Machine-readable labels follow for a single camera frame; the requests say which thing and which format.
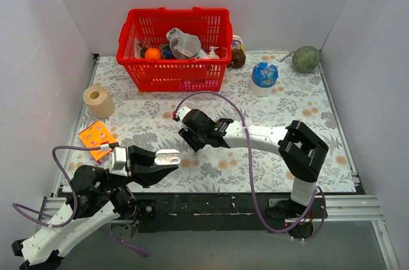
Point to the green melon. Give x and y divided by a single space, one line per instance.
305 59

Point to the orange snack box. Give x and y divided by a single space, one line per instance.
94 136

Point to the brown jar with label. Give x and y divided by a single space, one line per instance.
238 57

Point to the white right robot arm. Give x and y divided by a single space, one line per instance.
301 149

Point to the blue lidded white jar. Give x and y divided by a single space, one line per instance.
263 78

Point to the floral table mat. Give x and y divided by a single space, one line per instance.
145 120

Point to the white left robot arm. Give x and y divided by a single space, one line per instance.
98 197

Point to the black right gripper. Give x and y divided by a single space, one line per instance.
189 138

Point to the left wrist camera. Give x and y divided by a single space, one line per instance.
118 159

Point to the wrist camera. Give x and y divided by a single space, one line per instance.
118 159
179 115

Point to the white pump bottle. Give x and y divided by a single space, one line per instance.
212 53

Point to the red plastic shopping basket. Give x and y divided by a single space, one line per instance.
149 26

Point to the beige paper roll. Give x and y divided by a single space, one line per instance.
99 101

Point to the grey crumpled bag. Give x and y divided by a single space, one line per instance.
183 45

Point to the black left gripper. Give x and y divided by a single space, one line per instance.
133 166

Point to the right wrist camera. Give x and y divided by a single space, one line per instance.
179 115

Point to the orange fruit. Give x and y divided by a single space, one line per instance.
153 53

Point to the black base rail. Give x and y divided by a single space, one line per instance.
166 212

